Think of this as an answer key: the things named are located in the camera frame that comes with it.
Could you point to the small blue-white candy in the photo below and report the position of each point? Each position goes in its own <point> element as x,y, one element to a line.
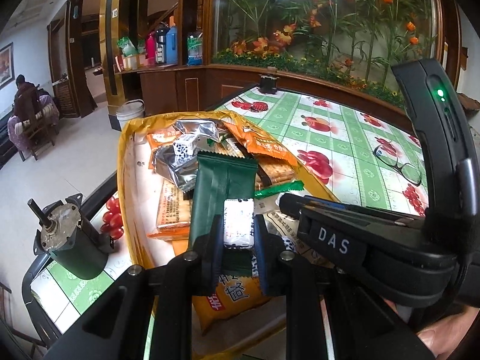
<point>238,228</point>

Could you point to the flower display glass panel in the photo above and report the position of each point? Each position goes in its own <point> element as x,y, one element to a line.
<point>318,26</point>

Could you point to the framed wall picture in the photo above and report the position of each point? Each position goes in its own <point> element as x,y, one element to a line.
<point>5,65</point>

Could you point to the eyeglasses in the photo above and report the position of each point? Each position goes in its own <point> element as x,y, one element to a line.
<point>397,163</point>

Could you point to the green electric motor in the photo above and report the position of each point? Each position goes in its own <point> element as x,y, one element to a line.
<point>71,240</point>

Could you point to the green fruit print tablecloth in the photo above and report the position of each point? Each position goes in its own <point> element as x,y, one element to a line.
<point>337,146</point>

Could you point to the golden pillar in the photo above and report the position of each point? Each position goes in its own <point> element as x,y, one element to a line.
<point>112,26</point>

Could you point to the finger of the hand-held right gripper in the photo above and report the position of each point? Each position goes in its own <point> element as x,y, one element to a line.
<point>337,212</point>

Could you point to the small black motor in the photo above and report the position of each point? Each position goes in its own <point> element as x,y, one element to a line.
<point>268,82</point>

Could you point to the plain orange snack packet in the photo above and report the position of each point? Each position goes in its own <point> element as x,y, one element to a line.
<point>161,138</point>

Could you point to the black thermos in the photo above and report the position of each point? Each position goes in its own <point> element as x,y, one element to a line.
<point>161,45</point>

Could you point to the small silver foil packet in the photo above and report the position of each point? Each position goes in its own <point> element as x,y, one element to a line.
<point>198,129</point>

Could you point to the orange yellow snack packet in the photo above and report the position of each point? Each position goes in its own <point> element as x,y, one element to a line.
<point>232,300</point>

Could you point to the wooden shelf cabinet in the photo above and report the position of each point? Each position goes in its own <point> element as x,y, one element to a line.
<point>161,82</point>

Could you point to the clear cracker packet orange ends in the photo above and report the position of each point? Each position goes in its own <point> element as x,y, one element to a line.
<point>170,210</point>

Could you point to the yellow snack bag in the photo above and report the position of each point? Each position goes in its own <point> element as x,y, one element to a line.
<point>138,195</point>

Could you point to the black and white candy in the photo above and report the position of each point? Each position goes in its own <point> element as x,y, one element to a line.
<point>185,146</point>

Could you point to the large silver foil packet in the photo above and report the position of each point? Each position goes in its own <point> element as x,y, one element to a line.
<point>174,168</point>

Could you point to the person's right hand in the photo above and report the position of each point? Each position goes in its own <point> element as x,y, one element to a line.
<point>450,333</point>

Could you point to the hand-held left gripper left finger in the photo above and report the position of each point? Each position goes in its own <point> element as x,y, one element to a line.
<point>215,262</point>

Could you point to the dark green snack packet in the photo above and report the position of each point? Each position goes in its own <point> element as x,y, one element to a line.
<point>221,191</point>

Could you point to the red thermos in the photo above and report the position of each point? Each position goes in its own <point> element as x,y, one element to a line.
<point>150,45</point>

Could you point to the green bag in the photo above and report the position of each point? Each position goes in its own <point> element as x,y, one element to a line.
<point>127,47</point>

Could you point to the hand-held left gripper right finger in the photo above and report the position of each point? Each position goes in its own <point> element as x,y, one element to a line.
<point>262,270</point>

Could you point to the white bucket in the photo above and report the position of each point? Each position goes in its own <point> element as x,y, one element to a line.
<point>129,114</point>

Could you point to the small bright green packet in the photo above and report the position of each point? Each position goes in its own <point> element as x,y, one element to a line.
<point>279,189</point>

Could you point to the blue thermos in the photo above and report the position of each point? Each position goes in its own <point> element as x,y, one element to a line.
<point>172,43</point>

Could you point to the wooden chair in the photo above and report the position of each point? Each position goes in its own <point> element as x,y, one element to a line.
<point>37,127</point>

